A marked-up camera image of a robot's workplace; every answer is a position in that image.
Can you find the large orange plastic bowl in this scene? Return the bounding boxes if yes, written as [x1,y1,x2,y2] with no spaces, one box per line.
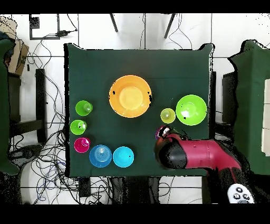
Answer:
[109,74,152,118]

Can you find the yellow plastic cup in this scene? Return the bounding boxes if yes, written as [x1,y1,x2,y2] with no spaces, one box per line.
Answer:
[160,108,176,124]

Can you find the green plastic bowl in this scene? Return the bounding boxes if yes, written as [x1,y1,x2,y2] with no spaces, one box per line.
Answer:
[175,94,208,126]

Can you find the purple plastic cup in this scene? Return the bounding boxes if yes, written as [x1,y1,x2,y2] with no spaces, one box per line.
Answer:
[155,126,167,141]

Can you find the ribbed cyan plastic bowl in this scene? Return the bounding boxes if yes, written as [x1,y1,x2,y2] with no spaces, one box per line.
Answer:
[112,146,135,169]

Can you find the dark green table cloth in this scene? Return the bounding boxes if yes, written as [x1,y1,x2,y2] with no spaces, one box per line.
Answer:
[64,43,215,178]

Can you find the green plastic cup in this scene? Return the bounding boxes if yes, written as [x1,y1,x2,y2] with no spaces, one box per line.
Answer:
[75,100,93,117]
[70,119,88,135]

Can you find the translucent blue plastic bowl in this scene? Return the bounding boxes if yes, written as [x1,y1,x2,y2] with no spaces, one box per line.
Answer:
[89,144,113,168]

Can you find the red plastic cup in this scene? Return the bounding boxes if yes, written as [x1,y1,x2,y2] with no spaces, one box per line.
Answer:
[73,137,91,153]

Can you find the black power strip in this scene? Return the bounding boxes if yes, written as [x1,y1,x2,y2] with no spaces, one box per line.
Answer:
[79,177,91,197]

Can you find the black tripod leg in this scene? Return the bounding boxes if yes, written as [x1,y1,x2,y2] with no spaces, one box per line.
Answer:
[163,13,177,39]
[109,13,119,33]

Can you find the black power adapter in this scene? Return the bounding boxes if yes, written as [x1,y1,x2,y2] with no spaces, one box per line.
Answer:
[56,30,78,37]

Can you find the green-clothed side table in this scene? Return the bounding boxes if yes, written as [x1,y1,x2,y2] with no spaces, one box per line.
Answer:
[227,40,270,176]
[0,39,21,175]

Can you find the black stand base with knob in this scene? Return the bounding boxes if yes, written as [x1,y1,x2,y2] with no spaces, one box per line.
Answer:
[9,144,43,163]

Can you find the brown cardboard box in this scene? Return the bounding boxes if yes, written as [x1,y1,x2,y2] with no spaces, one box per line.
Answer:
[0,16,30,76]

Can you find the white boxes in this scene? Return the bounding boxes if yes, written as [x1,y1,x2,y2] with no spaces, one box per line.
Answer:
[261,78,270,156]

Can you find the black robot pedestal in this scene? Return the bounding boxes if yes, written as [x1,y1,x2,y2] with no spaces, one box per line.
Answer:
[109,176,161,204]

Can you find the black bench frame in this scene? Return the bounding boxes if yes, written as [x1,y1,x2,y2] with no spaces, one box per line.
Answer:
[8,68,47,144]

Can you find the black square floor frame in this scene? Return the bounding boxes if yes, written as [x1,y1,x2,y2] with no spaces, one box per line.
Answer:
[28,14,61,40]

